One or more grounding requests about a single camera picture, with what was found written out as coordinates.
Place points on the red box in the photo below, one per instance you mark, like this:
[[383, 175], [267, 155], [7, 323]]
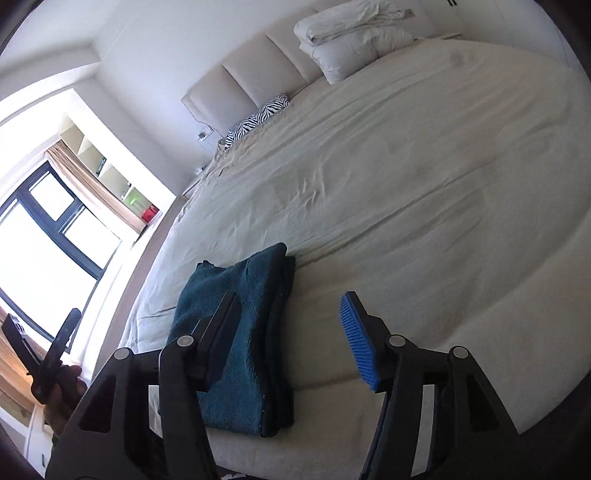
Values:
[[150, 215]]

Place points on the white cubby shelf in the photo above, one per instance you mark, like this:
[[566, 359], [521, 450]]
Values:
[[106, 161]]

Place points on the beige padded headboard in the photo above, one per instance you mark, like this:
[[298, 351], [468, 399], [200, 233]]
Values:
[[258, 69]]

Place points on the zebra print pillow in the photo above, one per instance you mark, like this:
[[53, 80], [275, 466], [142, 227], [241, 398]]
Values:
[[258, 117]]

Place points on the dark teal knit sweater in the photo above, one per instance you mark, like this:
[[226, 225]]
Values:
[[249, 323]]

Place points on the green container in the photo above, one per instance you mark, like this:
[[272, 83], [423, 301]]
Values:
[[130, 198]]

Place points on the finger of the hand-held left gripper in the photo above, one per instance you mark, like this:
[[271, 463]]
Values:
[[64, 332], [16, 341]]

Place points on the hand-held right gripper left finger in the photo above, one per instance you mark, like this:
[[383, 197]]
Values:
[[221, 332]]

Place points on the white pillows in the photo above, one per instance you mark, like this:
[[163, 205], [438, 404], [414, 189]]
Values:
[[355, 37]]

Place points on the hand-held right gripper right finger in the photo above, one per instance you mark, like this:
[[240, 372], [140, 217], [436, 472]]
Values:
[[360, 341]]

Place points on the bed with beige sheet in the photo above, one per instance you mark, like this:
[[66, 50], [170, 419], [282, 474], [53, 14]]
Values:
[[392, 184]]

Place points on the black framed window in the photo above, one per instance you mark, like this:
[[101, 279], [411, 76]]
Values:
[[55, 240]]

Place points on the person's left hand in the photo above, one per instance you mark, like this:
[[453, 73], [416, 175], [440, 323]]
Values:
[[64, 392]]

